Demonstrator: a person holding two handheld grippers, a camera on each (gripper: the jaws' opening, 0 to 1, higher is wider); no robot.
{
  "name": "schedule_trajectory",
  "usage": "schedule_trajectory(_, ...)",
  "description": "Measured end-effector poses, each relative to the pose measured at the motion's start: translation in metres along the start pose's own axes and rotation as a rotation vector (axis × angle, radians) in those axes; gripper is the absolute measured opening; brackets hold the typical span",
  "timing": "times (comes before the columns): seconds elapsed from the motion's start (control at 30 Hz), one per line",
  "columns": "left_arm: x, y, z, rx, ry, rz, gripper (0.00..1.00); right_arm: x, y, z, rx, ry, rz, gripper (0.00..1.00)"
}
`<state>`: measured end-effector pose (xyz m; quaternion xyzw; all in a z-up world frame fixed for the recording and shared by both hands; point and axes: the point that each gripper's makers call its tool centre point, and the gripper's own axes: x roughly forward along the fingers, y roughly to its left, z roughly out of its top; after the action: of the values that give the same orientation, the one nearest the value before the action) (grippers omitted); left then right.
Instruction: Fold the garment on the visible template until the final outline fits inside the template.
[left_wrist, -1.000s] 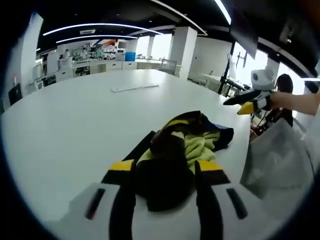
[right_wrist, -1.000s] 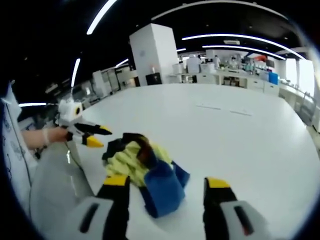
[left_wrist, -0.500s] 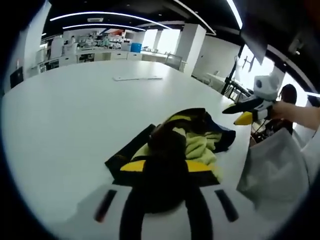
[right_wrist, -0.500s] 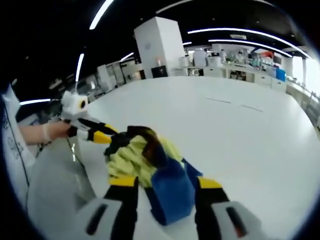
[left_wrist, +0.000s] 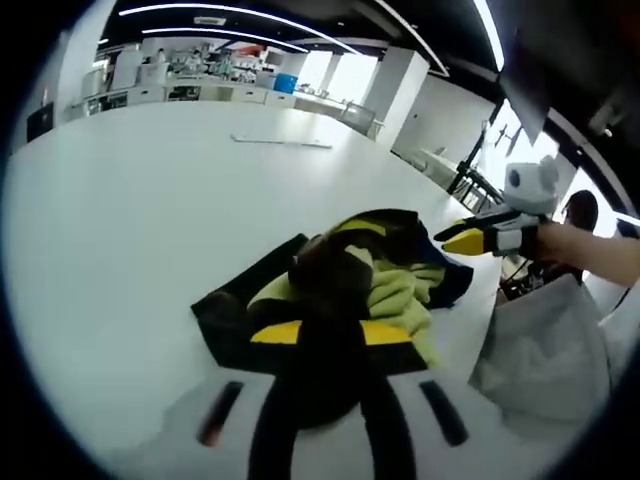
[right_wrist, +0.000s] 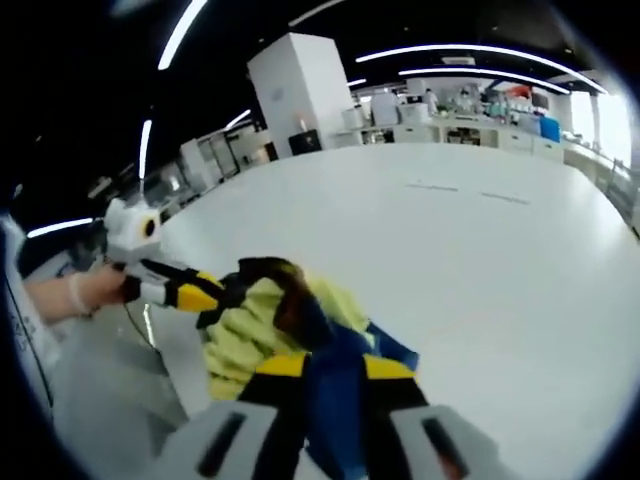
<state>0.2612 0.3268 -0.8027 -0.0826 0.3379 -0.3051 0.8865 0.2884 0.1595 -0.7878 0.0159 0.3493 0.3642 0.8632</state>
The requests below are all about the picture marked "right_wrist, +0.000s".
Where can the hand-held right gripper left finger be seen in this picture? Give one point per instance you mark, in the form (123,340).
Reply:
(235,440)

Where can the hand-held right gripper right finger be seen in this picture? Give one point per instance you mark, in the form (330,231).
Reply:
(440,440)

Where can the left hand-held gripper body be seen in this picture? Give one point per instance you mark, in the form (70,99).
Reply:
(131,235)

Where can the yellow-green and blue garment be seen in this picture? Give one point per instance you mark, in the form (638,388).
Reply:
(260,320)

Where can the person's left hand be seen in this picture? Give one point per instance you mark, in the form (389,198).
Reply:
(102,290)

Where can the straight ceiling light strip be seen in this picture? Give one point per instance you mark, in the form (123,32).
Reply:
(180,32)
(145,147)
(57,227)

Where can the glass door cabinet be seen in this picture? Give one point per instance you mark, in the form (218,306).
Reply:
(212,155)

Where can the person's white shirt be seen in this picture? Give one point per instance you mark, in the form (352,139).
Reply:
(20,320)

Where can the small black box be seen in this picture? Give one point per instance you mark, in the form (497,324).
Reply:
(305,142)

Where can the large white square pillar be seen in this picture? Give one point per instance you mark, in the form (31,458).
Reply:
(300,90)

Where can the long white counter with shelves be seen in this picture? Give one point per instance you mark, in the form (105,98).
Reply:
(450,131)

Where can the blue plastic bin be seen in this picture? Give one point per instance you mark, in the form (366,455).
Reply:
(549,127)

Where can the bright window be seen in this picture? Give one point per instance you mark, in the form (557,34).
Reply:
(600,125)

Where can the short curved ceiling light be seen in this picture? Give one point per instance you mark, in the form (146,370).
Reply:
(480,74)

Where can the long curved ceiling light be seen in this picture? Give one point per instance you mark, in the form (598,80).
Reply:
(480,48)

